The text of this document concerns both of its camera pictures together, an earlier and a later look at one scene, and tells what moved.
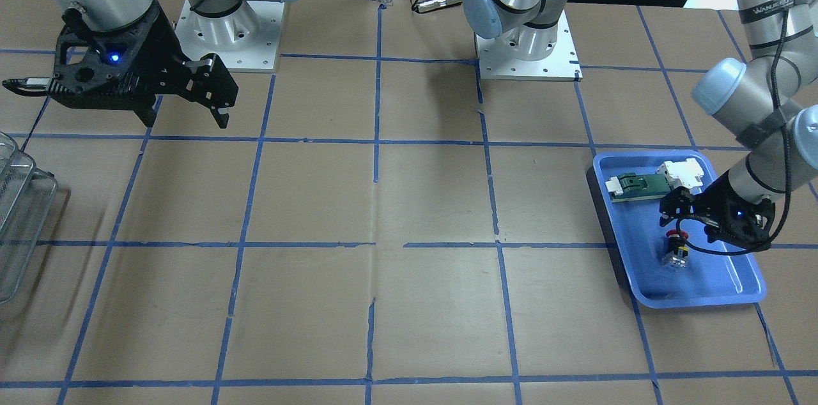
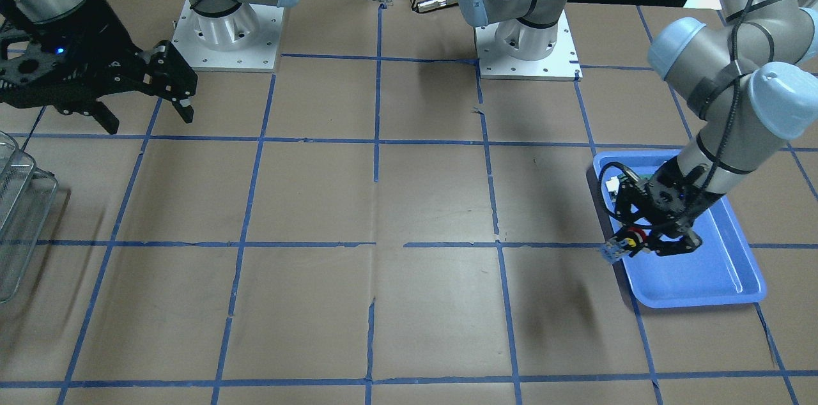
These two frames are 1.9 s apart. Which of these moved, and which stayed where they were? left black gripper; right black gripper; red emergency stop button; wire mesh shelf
Moved: right black gripper; left black gripper; red emergency stop button
Stayed: wire mesh shelf
